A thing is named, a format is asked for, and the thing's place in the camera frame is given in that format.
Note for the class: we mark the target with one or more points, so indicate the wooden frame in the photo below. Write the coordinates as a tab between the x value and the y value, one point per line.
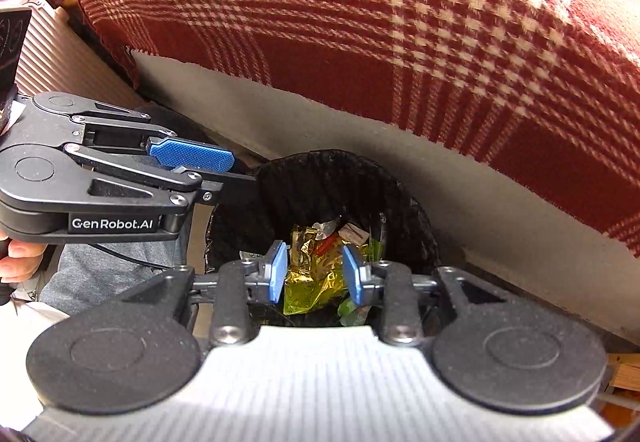
622	372

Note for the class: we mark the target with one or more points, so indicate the large gold snack bag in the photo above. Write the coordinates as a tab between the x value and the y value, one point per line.
315	282

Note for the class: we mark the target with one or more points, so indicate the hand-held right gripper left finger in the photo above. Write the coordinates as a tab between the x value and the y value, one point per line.
279	272

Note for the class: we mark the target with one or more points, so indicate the cream serrated wrapper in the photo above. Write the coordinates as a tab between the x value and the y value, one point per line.
355	233

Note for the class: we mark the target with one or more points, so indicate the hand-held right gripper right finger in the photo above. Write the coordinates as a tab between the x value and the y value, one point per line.
352	274

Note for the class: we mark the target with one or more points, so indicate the white ribbed radiator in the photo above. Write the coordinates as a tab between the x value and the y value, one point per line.
65	51

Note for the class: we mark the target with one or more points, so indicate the red plastic tube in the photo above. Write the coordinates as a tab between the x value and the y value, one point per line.
324	247

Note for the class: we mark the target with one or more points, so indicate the person's grey trousers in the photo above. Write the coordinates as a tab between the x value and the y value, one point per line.
100	279

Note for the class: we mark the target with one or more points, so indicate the red plaid blanket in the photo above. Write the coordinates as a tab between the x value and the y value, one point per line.
400	46

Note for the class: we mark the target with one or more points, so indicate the black trash bin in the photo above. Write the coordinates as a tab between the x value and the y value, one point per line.
310	187

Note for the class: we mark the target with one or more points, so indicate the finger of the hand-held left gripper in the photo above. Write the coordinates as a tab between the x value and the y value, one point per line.
190	155
207	194

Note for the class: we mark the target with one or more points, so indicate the person's left hand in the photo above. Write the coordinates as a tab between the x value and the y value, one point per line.
17	259

